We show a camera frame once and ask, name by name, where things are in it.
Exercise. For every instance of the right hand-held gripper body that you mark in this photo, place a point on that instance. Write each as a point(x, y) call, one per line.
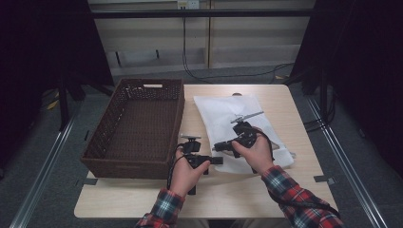
point(245, 134)

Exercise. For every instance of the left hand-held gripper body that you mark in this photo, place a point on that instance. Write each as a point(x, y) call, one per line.
point(191, 147)

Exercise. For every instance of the white mesh laundry bag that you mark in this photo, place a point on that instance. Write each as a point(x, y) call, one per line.
point(218, 114)

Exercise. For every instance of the brown woven basket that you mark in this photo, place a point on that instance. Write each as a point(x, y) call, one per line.
point(139, 126)

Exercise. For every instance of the person's right hand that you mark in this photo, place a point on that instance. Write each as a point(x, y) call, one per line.
point(258, 156)

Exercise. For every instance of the person's left hand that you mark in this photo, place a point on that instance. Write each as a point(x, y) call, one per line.
point(183, 177)

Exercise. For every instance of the yellow floor tape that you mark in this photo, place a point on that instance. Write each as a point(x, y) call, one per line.
point(278, 77)
point(52, 104)

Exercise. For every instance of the black metal stand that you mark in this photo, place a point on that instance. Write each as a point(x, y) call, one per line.
point(64, 107)
point(323, 95)

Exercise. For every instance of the grey tape piece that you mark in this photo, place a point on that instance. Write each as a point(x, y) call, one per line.
point(88, 182)
point(324, 179)

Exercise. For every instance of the beige wooden cabinet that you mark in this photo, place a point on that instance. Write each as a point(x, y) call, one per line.
point(253, 38)

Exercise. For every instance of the black floor tape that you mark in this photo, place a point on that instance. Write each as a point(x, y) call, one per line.
point(86, 135)

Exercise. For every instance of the black horizontal bar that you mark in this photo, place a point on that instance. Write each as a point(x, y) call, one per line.
point(237, 13)

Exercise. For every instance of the black curtain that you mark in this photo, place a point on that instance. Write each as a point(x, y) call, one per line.
point(364, 63)
point(31, 63)

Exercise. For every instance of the metal floor rail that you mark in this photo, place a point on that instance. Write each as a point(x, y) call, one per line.
point(41, 175)
point(355, 183)

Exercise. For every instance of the white wall socket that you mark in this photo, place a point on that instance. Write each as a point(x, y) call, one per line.
point(188, 4)

